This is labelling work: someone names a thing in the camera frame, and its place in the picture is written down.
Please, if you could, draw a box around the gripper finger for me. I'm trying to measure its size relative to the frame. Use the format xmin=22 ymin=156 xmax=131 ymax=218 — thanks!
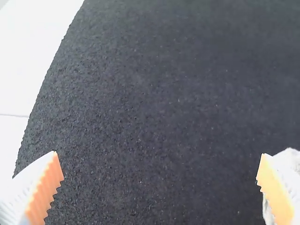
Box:
xmin=0 ymin=151 xmax=65 ymax=225
xmin=255 ymin=153 xmax=300 ymax=225

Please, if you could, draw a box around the black mat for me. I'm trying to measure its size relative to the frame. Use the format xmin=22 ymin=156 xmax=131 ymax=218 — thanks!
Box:
xmin=13 ymin=0 xmax=300 ymax=225

